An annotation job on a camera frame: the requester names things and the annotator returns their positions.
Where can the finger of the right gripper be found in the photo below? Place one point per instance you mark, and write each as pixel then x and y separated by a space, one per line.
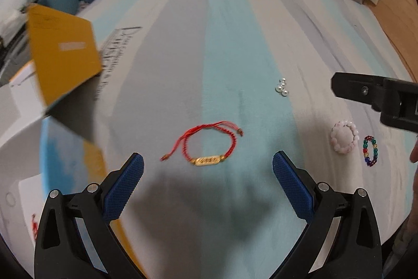
pixel 362 88

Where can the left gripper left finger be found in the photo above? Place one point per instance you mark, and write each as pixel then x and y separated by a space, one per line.
pixel 60 251

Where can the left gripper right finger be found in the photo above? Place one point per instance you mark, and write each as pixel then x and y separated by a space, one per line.
pixel 341 237

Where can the white pearl earrings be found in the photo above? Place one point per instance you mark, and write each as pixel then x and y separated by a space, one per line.
pixel 281 87

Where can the white blue jewelry box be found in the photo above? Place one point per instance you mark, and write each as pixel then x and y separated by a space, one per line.
pixel 22 114

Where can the right hand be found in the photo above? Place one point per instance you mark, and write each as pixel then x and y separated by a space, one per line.
pixel 413 157

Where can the striped bed sheet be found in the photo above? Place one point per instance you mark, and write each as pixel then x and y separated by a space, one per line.
pixel 191 87

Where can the yellow box lid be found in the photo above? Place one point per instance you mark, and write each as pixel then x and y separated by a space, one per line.
pixel 63 49

